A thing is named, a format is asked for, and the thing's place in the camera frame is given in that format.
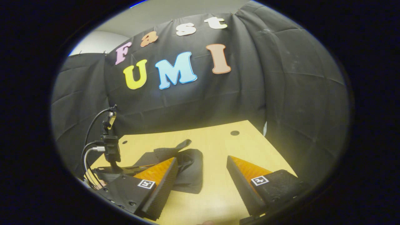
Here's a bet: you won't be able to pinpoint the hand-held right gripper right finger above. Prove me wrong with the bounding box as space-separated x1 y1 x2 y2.
227 155 310 218

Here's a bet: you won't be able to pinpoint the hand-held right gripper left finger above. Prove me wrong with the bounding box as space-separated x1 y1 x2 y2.
95 157 178 221

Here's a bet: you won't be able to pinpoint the black denim jeans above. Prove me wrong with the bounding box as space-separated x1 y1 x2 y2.
133 139 204 194

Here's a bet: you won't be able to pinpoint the black backdrop cloth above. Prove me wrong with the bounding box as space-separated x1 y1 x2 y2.
52 2 349 188

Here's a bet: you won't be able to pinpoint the white cable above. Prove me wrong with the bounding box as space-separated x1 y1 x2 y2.
83 146 106 188

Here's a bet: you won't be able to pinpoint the black cable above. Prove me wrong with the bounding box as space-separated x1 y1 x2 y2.
84 107 112 147

